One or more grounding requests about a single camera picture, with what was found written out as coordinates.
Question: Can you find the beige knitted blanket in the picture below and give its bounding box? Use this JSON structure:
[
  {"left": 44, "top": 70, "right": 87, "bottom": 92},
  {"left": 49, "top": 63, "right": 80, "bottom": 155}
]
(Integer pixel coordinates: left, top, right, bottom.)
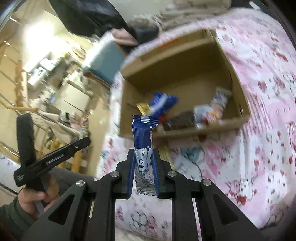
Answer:
[{"left": 159, "top": 0, "right": 232, "bottom": 30}]

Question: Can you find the pink Hello Kitty bedsheet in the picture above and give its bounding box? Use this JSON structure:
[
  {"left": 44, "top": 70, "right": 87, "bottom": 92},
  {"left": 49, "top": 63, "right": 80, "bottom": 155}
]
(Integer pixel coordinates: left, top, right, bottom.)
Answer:
[{"left": 93, "top": 7, "right": 296, "bottom": 241}]

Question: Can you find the person's left hand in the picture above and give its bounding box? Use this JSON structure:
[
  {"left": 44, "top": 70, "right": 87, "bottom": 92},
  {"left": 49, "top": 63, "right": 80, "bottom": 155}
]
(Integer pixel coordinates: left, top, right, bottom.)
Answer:
[{"left": 18, "top": 176, "right": 60, "bottom": 220}]

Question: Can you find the dark chocolate snack packet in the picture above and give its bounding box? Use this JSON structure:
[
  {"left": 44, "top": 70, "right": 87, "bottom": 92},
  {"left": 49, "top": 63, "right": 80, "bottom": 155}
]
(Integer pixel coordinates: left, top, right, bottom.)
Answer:
[{"left": 163, "top": 111, "right": 195, "bottom": 131}]

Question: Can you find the brown cardboard box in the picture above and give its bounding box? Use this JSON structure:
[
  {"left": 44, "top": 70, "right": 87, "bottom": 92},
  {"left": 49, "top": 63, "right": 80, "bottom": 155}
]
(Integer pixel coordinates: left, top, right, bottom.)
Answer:
[{"left": 119, "top": 29, "right": 251, "bottom": 138}]

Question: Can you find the red snack packet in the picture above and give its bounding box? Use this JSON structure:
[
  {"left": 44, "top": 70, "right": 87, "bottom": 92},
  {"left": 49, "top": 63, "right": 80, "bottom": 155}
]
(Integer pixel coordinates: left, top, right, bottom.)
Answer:
[{"left": 159, "top": 113, "right": 167, "bottom": 125}]

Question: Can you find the pile of clothes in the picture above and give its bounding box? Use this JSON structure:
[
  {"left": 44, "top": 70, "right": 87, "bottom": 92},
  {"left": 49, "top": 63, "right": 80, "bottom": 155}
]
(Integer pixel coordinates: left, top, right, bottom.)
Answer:
[{"left": 49, "top": 0, "right": 159, "bottom": 44}]

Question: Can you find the blue yellow snack bag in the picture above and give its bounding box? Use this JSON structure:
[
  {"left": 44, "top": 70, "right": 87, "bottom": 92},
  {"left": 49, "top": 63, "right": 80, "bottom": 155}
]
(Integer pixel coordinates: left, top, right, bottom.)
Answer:
[{"left": 137, "top": 93, "right": 179, "bottom": 118}]

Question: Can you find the plaid cracker packet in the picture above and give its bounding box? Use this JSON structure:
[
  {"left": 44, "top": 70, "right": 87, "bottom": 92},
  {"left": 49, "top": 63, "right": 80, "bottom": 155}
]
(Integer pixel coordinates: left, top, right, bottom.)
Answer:
[{"left": 160, "top": 145, "right": 171, "bottom": 163}]

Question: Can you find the dark blue snack bar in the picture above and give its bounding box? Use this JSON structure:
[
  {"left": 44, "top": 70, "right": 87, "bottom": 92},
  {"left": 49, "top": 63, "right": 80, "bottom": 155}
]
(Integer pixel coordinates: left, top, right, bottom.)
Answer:
[{"left": 132, "top": 115, "right": 159, "bottom": 196}]

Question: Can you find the sweet rice cake packet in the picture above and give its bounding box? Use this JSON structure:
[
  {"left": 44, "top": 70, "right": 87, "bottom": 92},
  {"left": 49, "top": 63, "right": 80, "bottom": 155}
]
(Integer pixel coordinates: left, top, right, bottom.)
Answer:
[{"left": 193, "top": 87, "right": 232, "bottom": 129}]

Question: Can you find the teal cushion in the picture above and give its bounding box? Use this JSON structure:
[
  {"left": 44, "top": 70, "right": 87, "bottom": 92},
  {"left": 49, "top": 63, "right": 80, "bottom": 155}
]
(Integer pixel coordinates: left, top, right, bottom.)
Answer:
[{"left": 81, "top": 39, "right": 125, "bottom": 87}]

